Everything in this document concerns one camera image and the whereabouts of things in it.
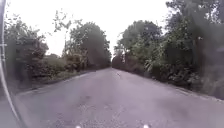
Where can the grass verge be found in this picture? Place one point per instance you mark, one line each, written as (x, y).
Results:
(56, 77)
(200, 94)

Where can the grey asphalt road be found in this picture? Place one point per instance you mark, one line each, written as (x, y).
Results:
(113, 96)

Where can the robot's own part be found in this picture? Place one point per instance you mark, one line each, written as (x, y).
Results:
(146, 126)
(78, 126)

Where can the row of trees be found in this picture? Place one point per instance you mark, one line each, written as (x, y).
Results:
(86, 46)
(180, 50)

